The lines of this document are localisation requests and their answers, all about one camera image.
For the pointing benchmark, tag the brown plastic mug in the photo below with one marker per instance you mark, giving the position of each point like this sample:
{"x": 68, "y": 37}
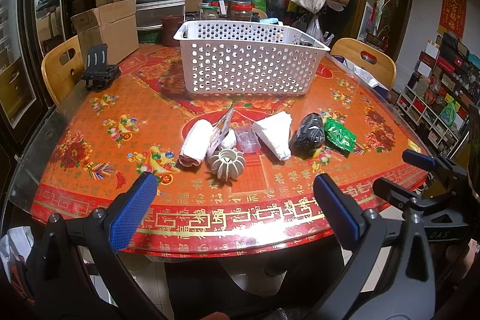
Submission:
{"x": 170, "y": 25}

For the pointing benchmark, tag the white towel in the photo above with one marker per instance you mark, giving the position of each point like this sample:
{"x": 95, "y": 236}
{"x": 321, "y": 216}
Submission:
{"x": 195, "y": 146}

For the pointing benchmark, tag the cardboard box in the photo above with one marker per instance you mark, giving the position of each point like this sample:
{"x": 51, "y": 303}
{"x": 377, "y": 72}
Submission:
{"x": 113, "y": 24}

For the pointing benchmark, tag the white perforated plastic basket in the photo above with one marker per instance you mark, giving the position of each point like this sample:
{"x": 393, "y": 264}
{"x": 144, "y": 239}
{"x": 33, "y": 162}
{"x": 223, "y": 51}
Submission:
{"x": 239, "y": 57}

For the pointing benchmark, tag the orange floral tablecloth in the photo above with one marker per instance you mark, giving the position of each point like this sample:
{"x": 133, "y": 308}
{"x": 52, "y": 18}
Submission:
{"x": 140, "y": 122}

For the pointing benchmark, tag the green foil packet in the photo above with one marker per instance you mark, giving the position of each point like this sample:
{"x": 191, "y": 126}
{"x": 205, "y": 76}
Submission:
{"x": 339, "y": 135}

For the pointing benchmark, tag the green lid glass jar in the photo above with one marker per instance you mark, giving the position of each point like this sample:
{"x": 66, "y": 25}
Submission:
{"x": 209, "y": 13}

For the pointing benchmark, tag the left wooden chair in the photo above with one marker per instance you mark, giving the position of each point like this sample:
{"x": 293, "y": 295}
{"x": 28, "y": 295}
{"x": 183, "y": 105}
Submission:
{"x": 62, "y": 69}

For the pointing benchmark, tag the clear plastic bag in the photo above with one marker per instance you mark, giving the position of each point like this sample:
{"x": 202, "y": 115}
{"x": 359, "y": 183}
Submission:
{"x": 247, "y": 140}

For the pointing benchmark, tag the right wooden chair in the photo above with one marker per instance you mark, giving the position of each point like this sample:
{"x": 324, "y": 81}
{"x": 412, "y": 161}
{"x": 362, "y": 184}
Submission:
{"x": 375, "y": 62}

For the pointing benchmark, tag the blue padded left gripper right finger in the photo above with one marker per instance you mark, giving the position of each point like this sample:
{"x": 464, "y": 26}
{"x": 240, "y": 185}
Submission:
{"x": 341, "y": 211}

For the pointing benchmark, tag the small white ball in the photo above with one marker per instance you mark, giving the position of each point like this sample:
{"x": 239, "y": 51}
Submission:
{"x": 229, "y": 141}

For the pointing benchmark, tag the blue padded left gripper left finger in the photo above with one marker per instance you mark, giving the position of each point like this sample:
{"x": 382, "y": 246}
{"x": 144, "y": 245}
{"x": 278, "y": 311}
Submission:
{"x": 127, "y": 211}

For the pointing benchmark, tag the dark grey socks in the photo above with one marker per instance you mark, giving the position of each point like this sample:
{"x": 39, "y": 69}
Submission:
{"x": 310, "y": 134}

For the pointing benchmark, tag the black phone stand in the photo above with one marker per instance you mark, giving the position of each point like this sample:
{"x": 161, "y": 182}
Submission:
{"x": 98, "y": 74}

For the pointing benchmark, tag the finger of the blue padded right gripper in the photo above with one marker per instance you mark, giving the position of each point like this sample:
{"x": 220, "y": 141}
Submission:
{"x": 418, "y": 160}
{"x": 394, "y": 194}

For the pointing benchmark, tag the red lid pickle jar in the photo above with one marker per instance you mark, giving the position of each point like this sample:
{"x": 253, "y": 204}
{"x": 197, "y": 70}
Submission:
{"x": 240, "y": 10}

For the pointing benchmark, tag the white cubby shelf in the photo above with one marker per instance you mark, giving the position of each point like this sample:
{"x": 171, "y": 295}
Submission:
{"x": 439, "y": 136}

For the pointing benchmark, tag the white cloth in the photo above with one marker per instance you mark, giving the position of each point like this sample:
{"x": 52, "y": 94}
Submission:
{"x": 274, "y": 132}

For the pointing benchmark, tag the red wall scroll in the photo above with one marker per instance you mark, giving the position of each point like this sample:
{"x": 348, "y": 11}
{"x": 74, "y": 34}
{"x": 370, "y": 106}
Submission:
{"x": 452, "y": 17}

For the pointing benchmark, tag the white ribbed foam ball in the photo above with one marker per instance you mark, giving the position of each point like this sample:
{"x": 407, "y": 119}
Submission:
{"x": 227, "y": 164}

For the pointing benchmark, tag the wooden chair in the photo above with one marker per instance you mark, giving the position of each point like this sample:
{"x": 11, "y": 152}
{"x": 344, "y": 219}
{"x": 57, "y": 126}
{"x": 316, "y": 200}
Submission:
{"x": 375, "y": 62}
{"x": 62, "y": 69}

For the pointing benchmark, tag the tissue packet with tomato print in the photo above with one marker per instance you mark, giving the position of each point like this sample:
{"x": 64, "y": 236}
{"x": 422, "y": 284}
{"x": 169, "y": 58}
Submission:
{"x": 220, "y": 131}

